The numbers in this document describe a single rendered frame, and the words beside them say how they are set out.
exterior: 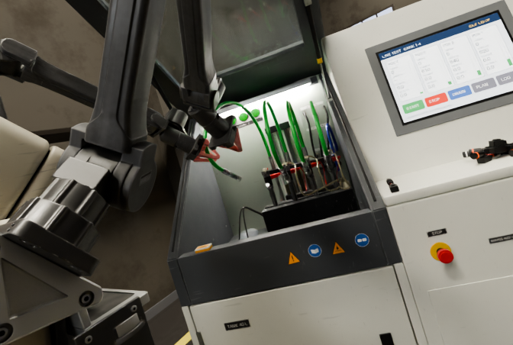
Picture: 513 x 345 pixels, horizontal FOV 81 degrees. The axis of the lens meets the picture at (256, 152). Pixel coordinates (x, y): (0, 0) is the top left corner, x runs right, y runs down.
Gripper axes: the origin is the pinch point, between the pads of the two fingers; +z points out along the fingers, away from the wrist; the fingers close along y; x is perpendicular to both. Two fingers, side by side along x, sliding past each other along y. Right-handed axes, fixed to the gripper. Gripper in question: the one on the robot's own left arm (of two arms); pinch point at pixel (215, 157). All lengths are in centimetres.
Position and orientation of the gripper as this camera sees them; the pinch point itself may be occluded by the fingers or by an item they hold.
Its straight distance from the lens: 106.4
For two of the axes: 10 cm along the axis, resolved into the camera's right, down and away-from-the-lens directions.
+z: 8.5, 4.3, 3.0
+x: -2.4, 8.3, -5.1
